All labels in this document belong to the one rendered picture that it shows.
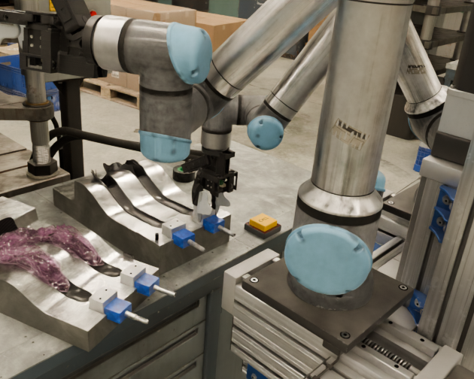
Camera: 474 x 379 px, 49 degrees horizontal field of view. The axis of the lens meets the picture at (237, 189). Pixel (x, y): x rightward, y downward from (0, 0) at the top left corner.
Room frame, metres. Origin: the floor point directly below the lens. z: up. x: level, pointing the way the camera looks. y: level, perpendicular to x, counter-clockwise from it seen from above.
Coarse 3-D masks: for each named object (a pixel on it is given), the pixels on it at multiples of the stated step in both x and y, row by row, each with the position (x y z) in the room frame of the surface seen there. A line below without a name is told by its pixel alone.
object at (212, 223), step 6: (204, 216) 1.23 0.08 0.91; (210, 216) 1.25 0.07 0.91; (216, 216) 1.25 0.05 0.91; (198, 222) 1.23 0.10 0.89; (204, 222) 1.22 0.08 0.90; (210, 222) 1.21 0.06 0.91; (216, 222) 1.22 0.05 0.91; (222, 222) 1.22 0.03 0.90; (204, 228) 1.22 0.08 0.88; (210, 228) 1.21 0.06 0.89; (216, 228) 1.21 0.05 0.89; (222, 228) 1.20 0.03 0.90; (228, 234) 1.19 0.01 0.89; (234, 234) 1.19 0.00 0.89
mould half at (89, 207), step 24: (144, 168) 1.46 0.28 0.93; (72, 192) 1.41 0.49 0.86; (96, 192) 1.30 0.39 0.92; (144, 192) 1.37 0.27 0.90; (168, 192) 1.41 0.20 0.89; (72, 216) 1.36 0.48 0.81; (96, 216) 1.27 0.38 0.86; (120, 216) 1.25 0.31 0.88; (168, 216) 1.26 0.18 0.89; (192, 216) 1.27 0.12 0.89; (120, 240) 1.20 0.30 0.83; (144, 240) 1.14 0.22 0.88; (168, 240) 1.13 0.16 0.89; (216, 240) 1.26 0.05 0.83; (168, 264) 1.12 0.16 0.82
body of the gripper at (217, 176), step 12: (216, 156) 1.22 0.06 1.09; (228, 156) 1.20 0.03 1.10; (204, 168) 1.23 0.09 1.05; (216, 168) 1.21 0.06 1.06; (228, 168) 1.20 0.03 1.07; (204, 180) 1.22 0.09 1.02; (216, 180) 1.18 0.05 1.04; (228, 180) 1.21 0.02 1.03; (216, 192) 1.18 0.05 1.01; (228, 192) 1.21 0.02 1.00
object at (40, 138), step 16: (32, 0) 1.67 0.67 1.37; (32, 80) 1.66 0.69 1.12; (32, 96) 1.66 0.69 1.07; (32, 128) 1.66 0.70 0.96; (48, 128) 1.69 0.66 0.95; (32, 144) 1.67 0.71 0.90; (48, 144) 1.69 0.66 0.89; (32, 160) 1.68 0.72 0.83; (48, 160) 1.68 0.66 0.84; (32, 176) 1.64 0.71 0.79; (48, 176) 1.65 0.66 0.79
